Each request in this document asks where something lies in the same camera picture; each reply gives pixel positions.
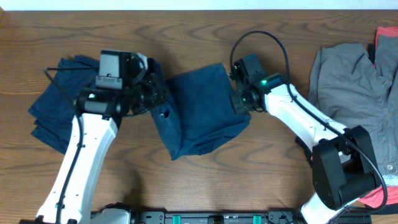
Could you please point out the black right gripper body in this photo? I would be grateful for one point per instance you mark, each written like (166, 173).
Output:
(241, 102)

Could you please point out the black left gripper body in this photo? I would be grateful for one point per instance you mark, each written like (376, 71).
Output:
(140, 97)

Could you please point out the dark blue denim shorts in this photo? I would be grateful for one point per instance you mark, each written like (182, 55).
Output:
(198, 116)

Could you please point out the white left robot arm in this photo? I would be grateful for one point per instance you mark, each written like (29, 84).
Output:
(95, 126)

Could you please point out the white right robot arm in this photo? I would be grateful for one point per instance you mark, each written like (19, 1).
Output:
(343, 161)

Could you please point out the black garment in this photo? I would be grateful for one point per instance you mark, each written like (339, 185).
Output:
(306, 150)

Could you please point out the folded dark blue shorts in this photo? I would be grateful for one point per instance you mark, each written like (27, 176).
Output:
(52, 112)

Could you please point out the grey shirt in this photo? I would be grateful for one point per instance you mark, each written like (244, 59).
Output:
(353, 90)

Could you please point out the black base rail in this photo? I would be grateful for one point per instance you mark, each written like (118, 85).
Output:
(224, 217)

